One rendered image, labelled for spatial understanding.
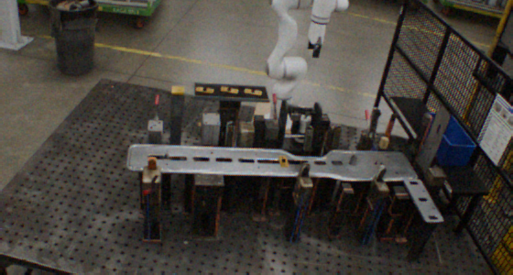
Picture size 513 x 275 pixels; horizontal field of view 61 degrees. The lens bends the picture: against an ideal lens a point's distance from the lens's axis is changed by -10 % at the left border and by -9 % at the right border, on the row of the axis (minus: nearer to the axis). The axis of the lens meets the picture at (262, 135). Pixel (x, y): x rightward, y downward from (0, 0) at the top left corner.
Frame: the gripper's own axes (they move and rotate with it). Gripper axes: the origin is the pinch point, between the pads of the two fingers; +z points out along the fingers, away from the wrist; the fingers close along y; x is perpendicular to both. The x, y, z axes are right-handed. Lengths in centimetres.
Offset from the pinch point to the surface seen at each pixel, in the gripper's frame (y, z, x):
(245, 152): 19, 45, -28
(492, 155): 40, 27, 90
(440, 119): 25, 17, 62
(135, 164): 31, 45, -78
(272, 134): 9.4, 40.4, -14.3
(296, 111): 6.2, 29.0, -4.1
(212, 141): 13, 43, -43
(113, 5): -375, 117, -144
